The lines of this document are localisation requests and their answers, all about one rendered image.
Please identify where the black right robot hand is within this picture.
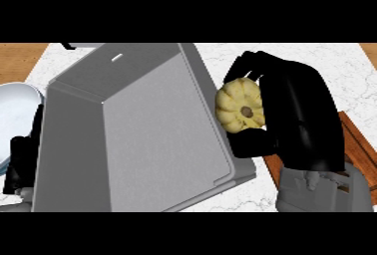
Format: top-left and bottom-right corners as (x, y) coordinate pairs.
(222, 50), (348, 173)

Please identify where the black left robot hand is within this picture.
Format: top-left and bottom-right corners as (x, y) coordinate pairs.
(2, 104), (47, 195)

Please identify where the pale yellow round squash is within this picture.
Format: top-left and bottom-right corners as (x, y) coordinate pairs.
(214, 77), (268, 134)

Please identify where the brown wooden cutting board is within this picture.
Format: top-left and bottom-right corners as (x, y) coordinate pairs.
(262, 111), (377, 207)

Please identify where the grey open cardboard box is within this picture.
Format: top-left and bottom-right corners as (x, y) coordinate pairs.
(30, 43), (258, 213)

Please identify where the white round bowl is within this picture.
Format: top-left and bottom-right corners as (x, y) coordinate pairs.
(0, 82), (47, 174)

